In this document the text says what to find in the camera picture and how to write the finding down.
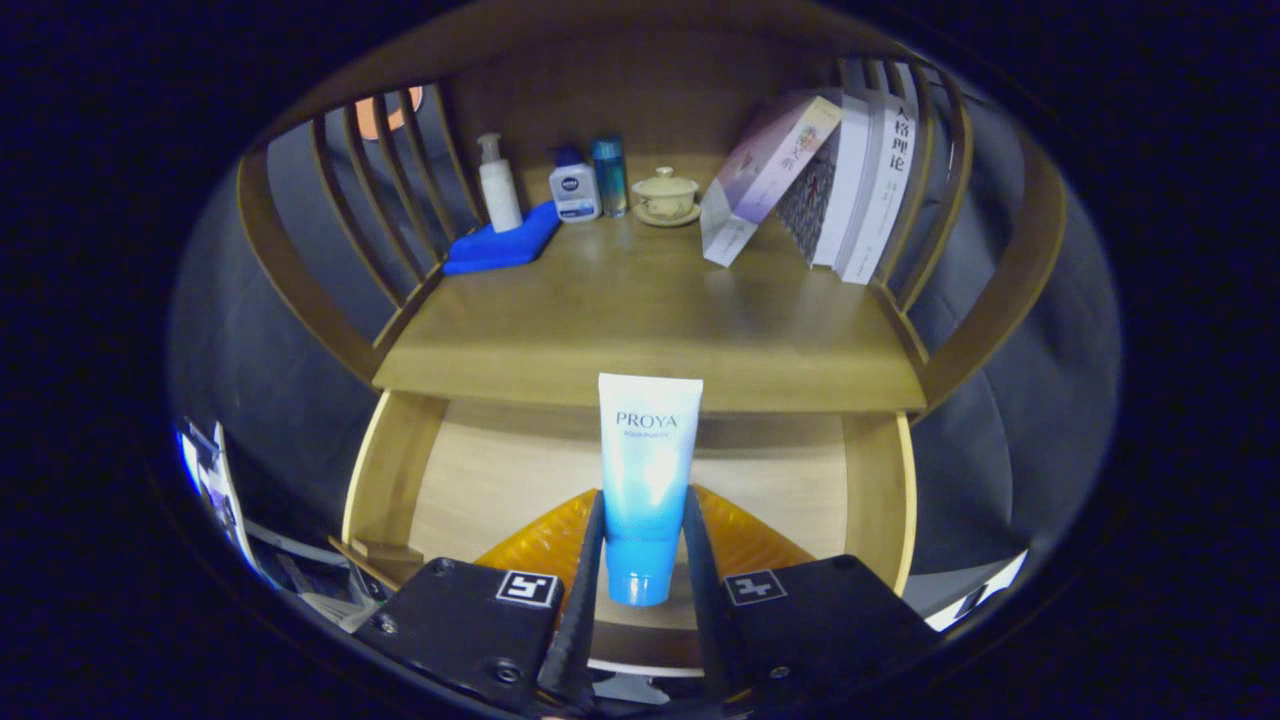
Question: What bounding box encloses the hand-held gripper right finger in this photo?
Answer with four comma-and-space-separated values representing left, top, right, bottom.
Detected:
682, 484, 941, 706

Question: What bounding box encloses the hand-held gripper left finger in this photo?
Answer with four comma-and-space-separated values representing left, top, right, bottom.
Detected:
352, 488, 607, 716

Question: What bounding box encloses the blue white cosmetic tube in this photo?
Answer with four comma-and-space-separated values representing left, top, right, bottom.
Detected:
597, 372, 705, 608

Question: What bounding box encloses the wooden drawer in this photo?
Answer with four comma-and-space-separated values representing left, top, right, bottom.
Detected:
340, 390, 919, 681

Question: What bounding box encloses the wooden countertop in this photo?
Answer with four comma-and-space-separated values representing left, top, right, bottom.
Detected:
372, 205, 926, 414

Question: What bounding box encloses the white black rack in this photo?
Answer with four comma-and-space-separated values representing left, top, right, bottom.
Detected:
925, 550, 1029, 633

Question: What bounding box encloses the blue folded cloth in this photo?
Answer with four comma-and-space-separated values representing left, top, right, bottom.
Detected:
442, 200, 562, 277

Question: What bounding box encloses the beige lidded ceramic cup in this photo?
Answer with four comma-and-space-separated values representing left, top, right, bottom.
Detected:
631, 166, 702, 228

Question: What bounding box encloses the dark patterned book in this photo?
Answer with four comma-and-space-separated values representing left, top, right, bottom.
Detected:
775, 150, 839, 266

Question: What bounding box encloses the white lotion bottle blue cap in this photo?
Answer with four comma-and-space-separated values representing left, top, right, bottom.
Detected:
548, 146, 603, 224

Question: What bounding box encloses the white spray bottle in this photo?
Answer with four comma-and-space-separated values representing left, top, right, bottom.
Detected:
476, 133, 524, 234

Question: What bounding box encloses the teal slim bottle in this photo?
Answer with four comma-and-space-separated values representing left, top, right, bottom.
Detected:
591, 135, 630, 218

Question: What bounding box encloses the pink purple book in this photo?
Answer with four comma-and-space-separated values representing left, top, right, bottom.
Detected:
699, 95, 844, 269

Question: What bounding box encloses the plain white book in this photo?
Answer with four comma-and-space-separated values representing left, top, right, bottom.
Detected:
812, 90, 886, 269

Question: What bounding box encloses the white book black lettering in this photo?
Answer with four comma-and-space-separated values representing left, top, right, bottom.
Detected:
840, 92, 921, 286

